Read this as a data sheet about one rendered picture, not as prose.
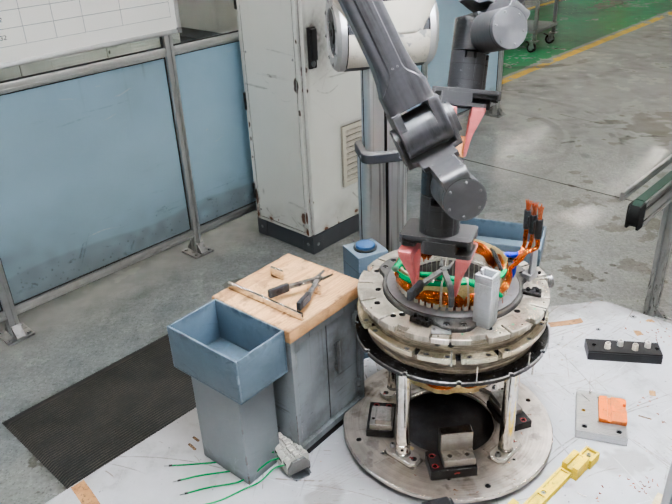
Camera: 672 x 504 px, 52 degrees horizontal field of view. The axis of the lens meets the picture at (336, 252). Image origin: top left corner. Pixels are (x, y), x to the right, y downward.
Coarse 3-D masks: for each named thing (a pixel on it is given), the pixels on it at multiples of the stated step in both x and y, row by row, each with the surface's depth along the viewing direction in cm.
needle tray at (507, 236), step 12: (480, 228) 148; (492, 228) 147; (504, 228) 146; (516, 228) 145; (480, 240) 147; (492, 240) 146; (504, 240) 146; (516, 240) 146; (528, 240) 145; (540, 240) 144; (540, 252) 134
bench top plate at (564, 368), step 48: (576, 336) 156; (624, 336) 156; (528, 384) 142; (576, 384) 142; (624, 384) 141; (192, 432) 134; (336, 432) 132; (96, 480) 124; (144, 480) 123; (192, 480) 123; (288, 480) 122; (336, 480) 121; (624, 480) 119
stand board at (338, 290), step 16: (288, 256) 135; (256, 272) 130; (288, 272) 130; (304, 272) 129; (336, 272) 129; (256, 288) 125; (304, 288) 124; (336, 288) 124; (352, 288) 124; (240, 304) 120; (256, 304) 120; (288, 304) 120; (320, 304) 119; (336, 304) 120; (272, 320) 115; (288, 320) 115; (304, 320) 115; (320, 320) 118; (288, 336) 113
